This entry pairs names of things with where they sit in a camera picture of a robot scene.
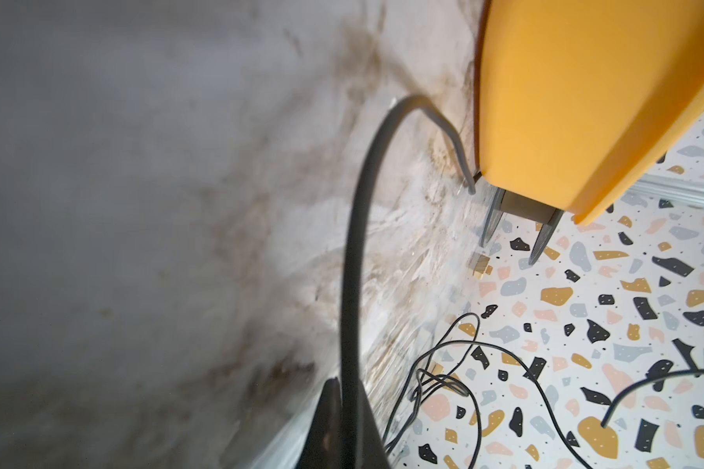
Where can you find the small orange block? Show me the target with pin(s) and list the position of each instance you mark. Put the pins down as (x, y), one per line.
(478, 264)

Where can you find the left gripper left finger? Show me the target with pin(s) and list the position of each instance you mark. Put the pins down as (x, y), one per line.
(322, 446)

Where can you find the grey cable spool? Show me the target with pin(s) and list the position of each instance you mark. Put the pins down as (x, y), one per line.
(512, 212)

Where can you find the yellow rectangular tray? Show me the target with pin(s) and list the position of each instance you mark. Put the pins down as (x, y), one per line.
(578, 99)

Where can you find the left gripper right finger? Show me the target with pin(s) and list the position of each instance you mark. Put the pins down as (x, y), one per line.
(371, 452)

